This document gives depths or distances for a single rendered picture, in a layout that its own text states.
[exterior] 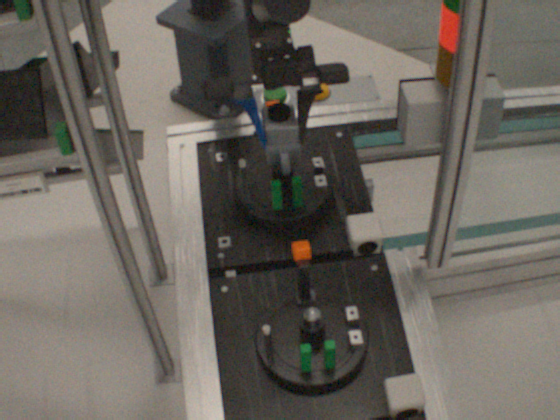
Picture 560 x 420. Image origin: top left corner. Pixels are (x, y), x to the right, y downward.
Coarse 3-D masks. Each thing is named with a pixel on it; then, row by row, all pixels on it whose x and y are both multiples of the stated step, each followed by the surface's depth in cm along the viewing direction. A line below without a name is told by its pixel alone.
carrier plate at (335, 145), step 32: (320, 128) 115; (352, 160) 110; (224, 192) 107; (352, 192) 106; (224, 224) 104; (256, 224) 103; (320, 224) 103; (224, 256) 100; (256, 256) 100; (288, 256) 100; (320, 256) 100; (352, 256) 101
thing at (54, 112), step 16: (80, 48) 77; (32, 64) 93; (48, 64) 67; (80, 64) 77; (0, 80) 66; (16, 80) 66; (32, 80) 66; (48, 80) 68; (96, 80) 84; (0, 96) 67; (16, 96) 67; (32, 96) 67; (48, 96) 68; (0, 112) 67; (16, 112) 67; (32, 112) 67; (48, 112) 68; (0, 128) 68; (16, 128) 68; (32, 128) 68; (48, 128) 68
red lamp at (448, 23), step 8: (448, 16) 70; (456, 16) 69; (440, 24) 73; (448, 24) 71; (456, 24) 70; (440, 32) 73; (448, 32) 72; (440, 40) 74; (448, 40) 72; (448, 48) 73
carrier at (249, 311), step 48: (240, 288) 97; (288, 288) 96; (336, 288) 96; (384, 288) 95; (240, 336) 92; (288, 336) 89; (336, 336) 89; (384, 336) 91; (240, 384) 87; (288, 384) 86; (336, 384) 86; (384, 384) 85
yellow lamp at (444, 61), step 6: (438, 42) 75; (438, 48) 75; (444, 48) 74; (438, 54) 75; (444, 54) 74; (450, 54) 73; (438, 60) 76; (444, 60) 75; (450, 60) 74; (438, 66) 76; (444, 66) 75; (450, 66) 75; (438, 72) 77; (444, 72) 76; (450, 72) 75; (438, 78) 77; (444, 78) 76; (450, 78) 76; (444, 84) 77; (450, 84) 76
